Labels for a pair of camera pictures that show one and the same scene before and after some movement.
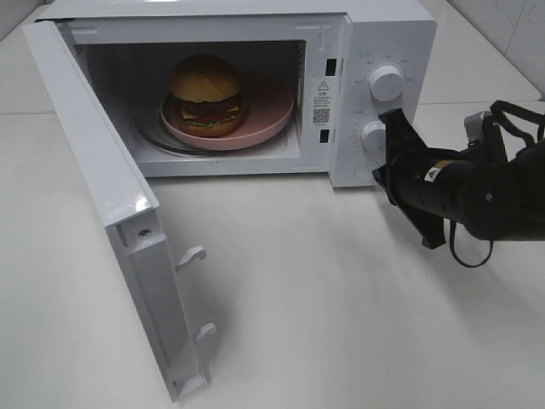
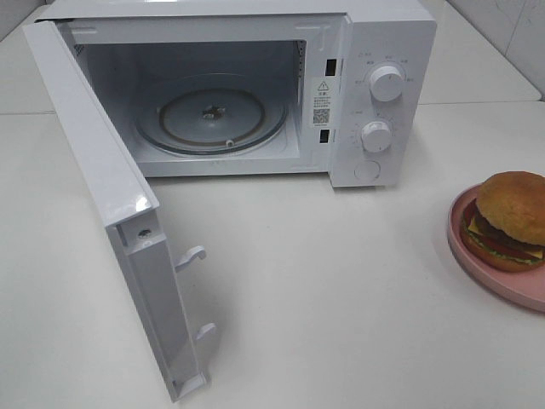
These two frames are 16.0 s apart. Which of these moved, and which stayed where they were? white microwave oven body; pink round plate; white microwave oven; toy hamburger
Moved: toy hamburger; pink round plate
Stayed: white microwave oven; white microwave oven body
